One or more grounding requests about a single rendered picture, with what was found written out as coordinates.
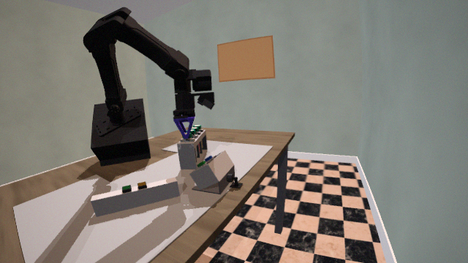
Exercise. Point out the grey flat mat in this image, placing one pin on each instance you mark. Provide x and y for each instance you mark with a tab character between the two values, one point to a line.
61	226

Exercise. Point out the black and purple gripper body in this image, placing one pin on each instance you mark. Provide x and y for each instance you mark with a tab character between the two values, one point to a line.
180	112

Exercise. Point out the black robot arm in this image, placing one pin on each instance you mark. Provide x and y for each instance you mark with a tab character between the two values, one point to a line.
100	41

